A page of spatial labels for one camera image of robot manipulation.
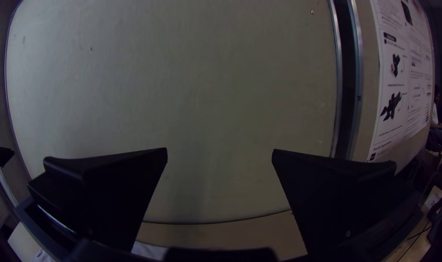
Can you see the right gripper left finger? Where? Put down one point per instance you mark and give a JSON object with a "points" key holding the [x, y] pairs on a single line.
{"points": [[108, 193]]}

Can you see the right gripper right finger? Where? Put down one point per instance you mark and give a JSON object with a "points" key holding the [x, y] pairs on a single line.
{"points": [[334, 203]]}

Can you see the grey t-shirt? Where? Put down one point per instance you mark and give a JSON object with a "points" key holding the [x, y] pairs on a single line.
{"points": [[150, 249]]}

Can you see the person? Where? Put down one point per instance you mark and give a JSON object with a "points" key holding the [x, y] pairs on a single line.
{"points": [[437, 127]]}

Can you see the white printed poster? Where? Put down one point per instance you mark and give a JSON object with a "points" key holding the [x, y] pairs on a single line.
{"points": [[406, 72]]}

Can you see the dark metal frame post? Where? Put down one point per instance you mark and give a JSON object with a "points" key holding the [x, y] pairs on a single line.
{"points": [[347, 72]]}

